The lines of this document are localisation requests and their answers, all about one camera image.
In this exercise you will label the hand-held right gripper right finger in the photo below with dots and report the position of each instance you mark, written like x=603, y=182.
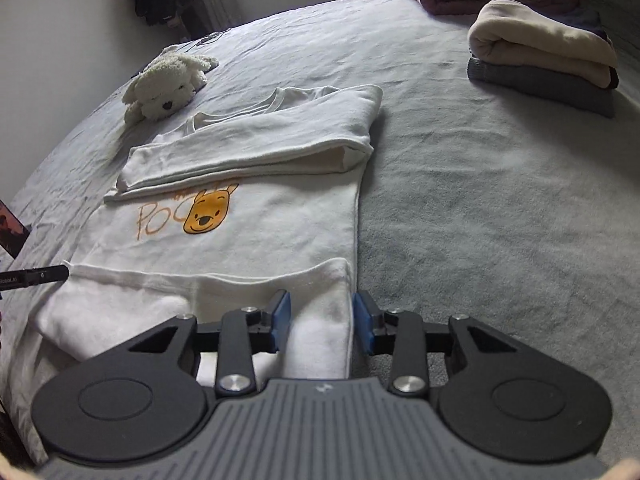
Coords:
x=362, y=325

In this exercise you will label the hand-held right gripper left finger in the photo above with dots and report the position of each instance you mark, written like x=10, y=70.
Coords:
x=281, y=320

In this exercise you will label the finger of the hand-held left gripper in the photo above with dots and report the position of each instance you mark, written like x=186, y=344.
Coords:
x=45, y=275

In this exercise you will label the white bear print sweatshirt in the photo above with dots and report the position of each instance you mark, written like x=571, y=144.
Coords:
x=250, y=240

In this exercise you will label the smartphone with lit screen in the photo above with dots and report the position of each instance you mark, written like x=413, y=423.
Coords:
x=10, y=230

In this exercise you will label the white plush dog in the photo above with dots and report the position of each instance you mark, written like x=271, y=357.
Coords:
x=165, y=85

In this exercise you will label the folded grey garment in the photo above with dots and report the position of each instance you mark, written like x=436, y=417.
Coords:
x=550, y=90

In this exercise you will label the folded beige garment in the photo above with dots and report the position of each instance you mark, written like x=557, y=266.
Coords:
x=530, y=40

